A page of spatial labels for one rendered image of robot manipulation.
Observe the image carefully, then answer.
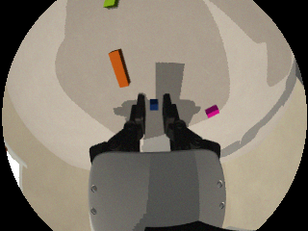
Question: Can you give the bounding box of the olive green rod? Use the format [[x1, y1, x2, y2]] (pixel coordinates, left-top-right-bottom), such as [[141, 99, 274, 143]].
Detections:
[[103, 0, 118, 9]]

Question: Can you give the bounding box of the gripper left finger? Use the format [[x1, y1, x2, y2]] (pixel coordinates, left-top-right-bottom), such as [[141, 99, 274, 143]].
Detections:
[[90, 94, 145, 163]]

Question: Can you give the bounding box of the small blue cube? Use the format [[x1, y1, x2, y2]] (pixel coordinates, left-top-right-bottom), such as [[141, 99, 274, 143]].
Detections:
[[150, 99, 158, 111]]

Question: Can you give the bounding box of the small magenta rod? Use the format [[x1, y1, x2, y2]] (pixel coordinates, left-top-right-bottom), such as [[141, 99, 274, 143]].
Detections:
[[205, 105, 219, 118]]

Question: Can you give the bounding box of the orange rod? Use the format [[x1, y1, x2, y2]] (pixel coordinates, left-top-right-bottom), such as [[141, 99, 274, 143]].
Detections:
[[109, 48, 130, 88]]

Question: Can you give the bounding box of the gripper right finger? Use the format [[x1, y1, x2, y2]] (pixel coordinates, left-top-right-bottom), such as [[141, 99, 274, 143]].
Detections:
[[162, 93, 220, 158]]

